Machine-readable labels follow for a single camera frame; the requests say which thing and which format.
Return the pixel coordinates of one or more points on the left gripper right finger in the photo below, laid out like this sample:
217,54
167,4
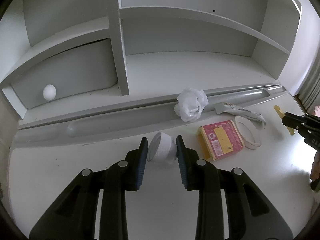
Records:
231,194

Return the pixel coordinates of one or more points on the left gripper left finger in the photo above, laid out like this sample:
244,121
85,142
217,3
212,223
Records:
93,205

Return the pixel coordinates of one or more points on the small yellow plastic piece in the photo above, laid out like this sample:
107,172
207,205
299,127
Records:
281,115

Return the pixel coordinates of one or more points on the white tape roll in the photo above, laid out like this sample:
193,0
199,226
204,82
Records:
162,149

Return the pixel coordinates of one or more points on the person's right hand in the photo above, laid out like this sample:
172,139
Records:
314,176

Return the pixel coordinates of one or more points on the pink yellow small box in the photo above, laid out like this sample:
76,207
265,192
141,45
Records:
219,140

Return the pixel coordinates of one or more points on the flattened white foil wrapper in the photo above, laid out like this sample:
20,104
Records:
235,110

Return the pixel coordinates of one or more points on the crumpled white tissue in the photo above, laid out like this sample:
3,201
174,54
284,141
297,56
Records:
190,104

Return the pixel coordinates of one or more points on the grey drawer with white knob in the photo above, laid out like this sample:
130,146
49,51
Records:
79,70

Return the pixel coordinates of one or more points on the white desk hutch shelf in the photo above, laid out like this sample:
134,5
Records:
159,47

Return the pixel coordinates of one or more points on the white paper ring band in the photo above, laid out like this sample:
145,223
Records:
248,132

